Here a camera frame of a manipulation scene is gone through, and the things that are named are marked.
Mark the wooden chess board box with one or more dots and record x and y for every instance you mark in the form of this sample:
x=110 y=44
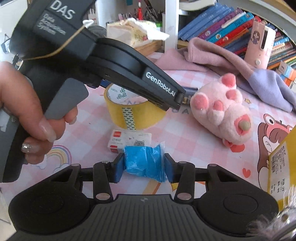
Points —
x=149 y=48

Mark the pink cylindrical device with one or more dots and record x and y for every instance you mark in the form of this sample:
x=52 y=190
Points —
x=260 y=45

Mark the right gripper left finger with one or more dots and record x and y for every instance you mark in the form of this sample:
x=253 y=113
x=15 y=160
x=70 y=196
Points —
x=105 y=173

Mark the person's left hand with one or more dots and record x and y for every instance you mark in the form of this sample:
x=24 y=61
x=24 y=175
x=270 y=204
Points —
x=20 y=99

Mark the yellow packing tape roll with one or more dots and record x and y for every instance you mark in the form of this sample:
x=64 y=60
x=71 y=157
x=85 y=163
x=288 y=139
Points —
x=131 y=111

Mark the pink plush pig toy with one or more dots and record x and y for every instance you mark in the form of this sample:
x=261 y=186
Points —
x=218 y=106

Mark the beige tissue box cover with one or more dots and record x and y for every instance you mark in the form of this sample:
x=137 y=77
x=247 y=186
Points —
x=135 y=33

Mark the blue plastic bag roll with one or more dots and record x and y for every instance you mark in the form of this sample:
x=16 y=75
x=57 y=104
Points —
x=144 y=161

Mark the yellow cardboard box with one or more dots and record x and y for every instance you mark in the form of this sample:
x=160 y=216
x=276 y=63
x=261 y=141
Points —
x=281 y=175

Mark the pink purple cloth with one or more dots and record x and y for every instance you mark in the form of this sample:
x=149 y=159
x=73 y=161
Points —
x=201 y=55

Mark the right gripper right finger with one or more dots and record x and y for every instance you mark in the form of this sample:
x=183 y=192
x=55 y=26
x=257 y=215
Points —
x=182 y=173

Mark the pink checkered tablecloth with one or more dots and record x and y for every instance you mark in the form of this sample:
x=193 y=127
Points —
x=85 y=142

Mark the orange white small boxes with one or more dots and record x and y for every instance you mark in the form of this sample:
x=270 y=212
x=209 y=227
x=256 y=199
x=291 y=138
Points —
x=287 y=74

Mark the row of leaning books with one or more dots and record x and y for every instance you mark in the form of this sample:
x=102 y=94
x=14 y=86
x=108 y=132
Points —
x=231 y=28

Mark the small white red box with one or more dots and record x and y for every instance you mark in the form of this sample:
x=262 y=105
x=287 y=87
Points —
x=119 y=139

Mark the white wooden bookshelf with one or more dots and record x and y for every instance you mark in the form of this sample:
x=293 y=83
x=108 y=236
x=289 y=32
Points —
x=278 y=13

